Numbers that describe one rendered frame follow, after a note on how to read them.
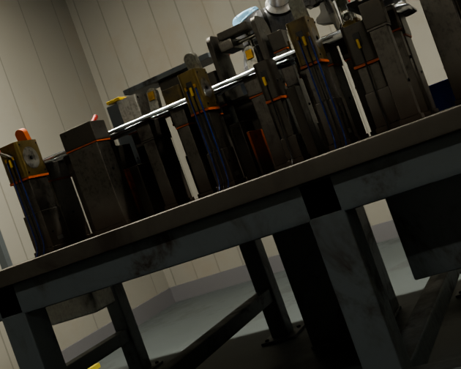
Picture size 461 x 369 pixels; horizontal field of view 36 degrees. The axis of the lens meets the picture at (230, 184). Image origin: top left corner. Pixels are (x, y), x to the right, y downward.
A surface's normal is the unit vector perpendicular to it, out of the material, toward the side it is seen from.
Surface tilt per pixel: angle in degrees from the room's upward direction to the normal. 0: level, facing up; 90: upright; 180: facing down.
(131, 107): 90
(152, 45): 90
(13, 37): 90
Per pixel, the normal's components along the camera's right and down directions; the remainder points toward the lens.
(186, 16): -0.39, 0.14
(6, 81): 0.86, -0.31
